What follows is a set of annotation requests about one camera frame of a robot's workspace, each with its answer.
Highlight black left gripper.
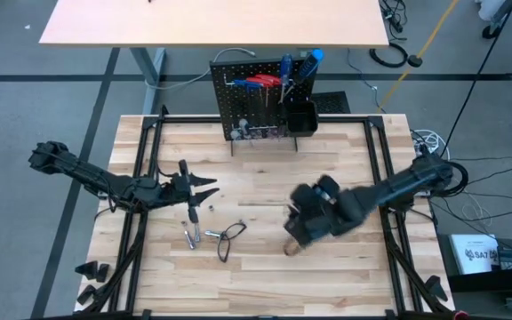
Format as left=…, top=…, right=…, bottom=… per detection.
left=157, top=159, right=220, bottom=225

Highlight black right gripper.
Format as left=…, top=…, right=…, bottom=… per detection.
left=284, top=174, right=366, bottom=248

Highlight black safety glasses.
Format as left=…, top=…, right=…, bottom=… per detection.
left=217, top=221, right=248, bottom=264

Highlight blue T-handle hex key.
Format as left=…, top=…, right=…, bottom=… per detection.
left=232, top=78, right=262, bottom=108

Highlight blue clear handled screwdriver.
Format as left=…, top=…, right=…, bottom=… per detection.
left=279, top=52, right=294, bottom=102

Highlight black and blue large screwdriver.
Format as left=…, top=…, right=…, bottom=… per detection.
left=277, top=48, right=325, bottom=103

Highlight black metal pegboard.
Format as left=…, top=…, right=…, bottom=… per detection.
left=209, top=56, right=319, bottom=156

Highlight black plastic pegboard bin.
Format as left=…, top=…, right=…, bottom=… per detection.
left=285, top=100, right=319, bottom=138

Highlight black metal grate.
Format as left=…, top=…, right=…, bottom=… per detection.
left=314, top=91, right=351, bottom=116

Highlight white power strip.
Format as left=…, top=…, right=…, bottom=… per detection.
left=411, top=128, right=451, bottom=164

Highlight light wooden desk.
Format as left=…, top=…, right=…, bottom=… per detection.
left=37, top=0, right=389, bottom=115

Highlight white printed box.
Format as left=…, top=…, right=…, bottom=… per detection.
left=449, top=233, right=500, bottom=276

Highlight black aluminium frame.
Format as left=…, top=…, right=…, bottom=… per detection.
left=104, top=104, right=457, bottom=320

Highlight chrome screwdriver ring rail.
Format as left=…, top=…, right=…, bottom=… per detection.
left=227, top=125, right=289, bottom=141

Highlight grey cable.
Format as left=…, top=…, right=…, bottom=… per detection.
left=144, top=47, right=257, bottom=92

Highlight chrome pegboard hook rail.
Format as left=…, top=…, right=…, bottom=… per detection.
left=222, top=73, right=297, bottom=89

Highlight black cable coil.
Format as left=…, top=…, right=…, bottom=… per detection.
left=368, top=42, right=409, bottom=69

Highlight black taut cable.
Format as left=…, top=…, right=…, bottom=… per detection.
left=440, top=0, right=512, bottom=156

